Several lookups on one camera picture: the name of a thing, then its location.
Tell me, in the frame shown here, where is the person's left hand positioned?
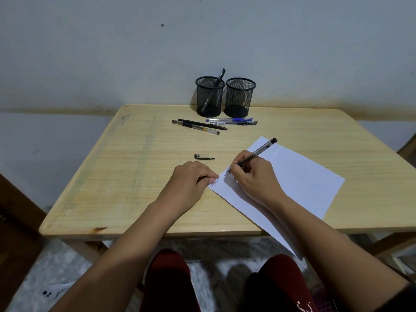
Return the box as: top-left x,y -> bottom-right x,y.
162,160 -> 220,215

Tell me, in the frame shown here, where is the person's right hand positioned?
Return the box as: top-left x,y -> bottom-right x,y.
229,150 -> 289,210

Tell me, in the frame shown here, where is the smoky grey translucent pen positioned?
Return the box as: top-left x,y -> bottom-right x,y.
224,137 -> 278,176

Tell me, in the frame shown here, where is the white paper sheet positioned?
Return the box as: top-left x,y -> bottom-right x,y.
207,136 -> 346,261

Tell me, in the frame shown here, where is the clear black gel pen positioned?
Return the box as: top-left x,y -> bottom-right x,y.
200,68 -> 226,114
171,119 -> 221,136

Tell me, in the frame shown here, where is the clear pen with white label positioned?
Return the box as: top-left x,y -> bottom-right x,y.
210,121 -> 258,127

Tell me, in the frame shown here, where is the matte black pen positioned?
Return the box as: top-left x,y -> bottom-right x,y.
178,118 -> 228,131

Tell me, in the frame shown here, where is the clear blue gel pen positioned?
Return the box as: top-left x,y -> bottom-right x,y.
205,117 -> 254,123

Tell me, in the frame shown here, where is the black mesh pen cup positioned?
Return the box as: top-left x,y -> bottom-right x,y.
224,77 -> 257,119
195,76 -> 226,118

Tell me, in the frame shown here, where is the person's right forearm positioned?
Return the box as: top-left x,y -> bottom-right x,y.
273,198 -> 410,312

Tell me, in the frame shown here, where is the person's left forearm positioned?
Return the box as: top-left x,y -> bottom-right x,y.
49,196 -> 178,312

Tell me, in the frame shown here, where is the person's left red-trousered leg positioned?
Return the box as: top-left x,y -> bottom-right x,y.
140,248 -> 202,312

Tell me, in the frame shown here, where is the person's red-trousered leg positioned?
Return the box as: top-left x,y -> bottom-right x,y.
140,248 -> 202,312
244,254 -> 321,312

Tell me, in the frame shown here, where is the person's right red-trousered leg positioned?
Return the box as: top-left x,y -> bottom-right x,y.
244,254 -> 321,312

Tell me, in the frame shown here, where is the person's right black sleeve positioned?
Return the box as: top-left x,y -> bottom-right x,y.
374,266 -> 416,312

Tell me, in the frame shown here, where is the white power strip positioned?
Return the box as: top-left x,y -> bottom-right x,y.
41,280 -> 71,299

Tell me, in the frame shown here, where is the brown wooden door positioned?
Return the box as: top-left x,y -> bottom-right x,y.
0,173 -> 48,312

